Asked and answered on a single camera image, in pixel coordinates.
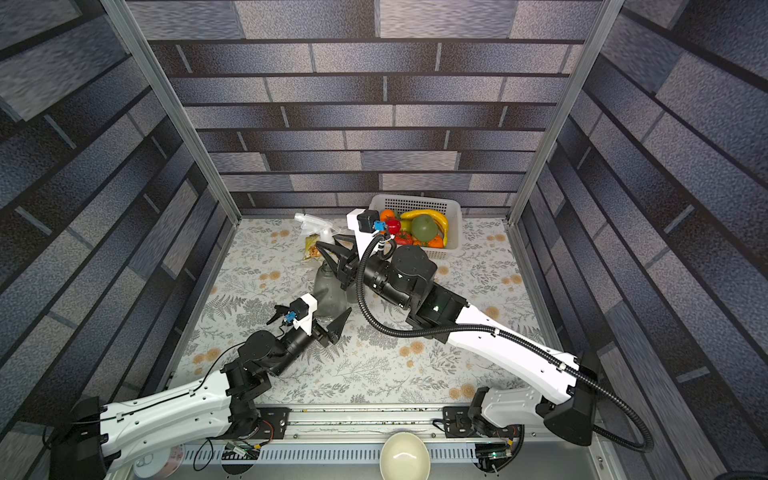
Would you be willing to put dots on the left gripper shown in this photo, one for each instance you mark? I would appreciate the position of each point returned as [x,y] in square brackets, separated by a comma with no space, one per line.
[332,332]

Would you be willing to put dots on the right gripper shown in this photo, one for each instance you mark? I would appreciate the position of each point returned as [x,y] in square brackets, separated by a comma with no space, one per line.
[357,268]

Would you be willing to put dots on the grey translucent spray bottle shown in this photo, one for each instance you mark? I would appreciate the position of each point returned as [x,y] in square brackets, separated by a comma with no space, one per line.
[331,298]

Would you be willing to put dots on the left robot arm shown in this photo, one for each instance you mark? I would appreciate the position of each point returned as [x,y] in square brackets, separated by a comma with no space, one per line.
[100,437]

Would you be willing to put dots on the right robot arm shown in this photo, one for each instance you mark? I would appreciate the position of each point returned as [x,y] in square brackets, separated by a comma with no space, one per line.
[404,277]

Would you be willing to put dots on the yellow snack bag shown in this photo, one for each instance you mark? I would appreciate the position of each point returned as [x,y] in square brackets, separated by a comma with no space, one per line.
[310,249]

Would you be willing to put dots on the red apple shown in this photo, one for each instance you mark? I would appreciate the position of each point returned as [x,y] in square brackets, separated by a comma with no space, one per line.
[393,226]

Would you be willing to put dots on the white plastic basket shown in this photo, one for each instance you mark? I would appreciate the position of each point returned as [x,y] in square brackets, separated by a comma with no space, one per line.
[450,209]

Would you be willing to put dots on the green round fruit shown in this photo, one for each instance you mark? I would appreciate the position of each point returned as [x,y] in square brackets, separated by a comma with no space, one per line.
[424,228]

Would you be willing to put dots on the yellow banana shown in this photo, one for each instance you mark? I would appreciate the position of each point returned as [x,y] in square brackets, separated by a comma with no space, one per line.
[442,221]

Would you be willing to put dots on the cream ceramic bowl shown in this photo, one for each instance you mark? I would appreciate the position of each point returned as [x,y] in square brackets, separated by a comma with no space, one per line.
[404,456]

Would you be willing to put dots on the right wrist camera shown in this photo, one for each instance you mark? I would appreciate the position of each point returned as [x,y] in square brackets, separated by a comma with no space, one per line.
[368,227]

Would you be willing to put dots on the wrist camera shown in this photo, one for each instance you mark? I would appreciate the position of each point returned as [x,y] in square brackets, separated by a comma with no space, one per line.
[301,312]
[368,227]

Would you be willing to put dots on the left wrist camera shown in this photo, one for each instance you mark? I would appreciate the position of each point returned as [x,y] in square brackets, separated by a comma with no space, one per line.
[301,312]

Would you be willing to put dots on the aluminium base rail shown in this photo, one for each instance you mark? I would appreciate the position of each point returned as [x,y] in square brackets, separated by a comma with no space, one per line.
[334,435]

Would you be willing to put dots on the left aluminium frame post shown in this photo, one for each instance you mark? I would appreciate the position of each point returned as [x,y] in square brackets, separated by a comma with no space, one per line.
[129,31]

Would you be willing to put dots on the aluminium frame post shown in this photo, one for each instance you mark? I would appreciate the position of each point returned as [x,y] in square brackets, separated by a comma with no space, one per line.
[598,34]
[129,31]

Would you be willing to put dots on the right aluminium frame post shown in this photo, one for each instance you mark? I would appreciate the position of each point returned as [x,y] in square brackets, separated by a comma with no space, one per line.
[598,34]

